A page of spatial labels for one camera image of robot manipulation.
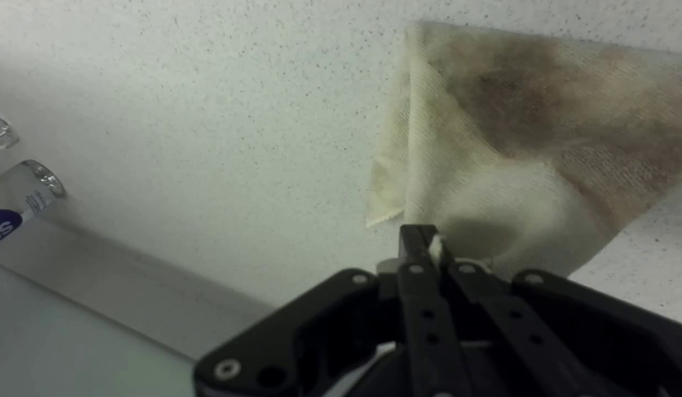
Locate clear plastic water bottle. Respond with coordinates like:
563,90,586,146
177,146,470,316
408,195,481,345
0,156,69,255

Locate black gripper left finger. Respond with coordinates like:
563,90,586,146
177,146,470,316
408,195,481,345
192,223,459,397

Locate stained cream cloth towel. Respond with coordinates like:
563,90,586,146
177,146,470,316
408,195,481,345
363,17,682,282

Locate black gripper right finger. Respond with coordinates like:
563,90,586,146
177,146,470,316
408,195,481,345
425,228,682,397

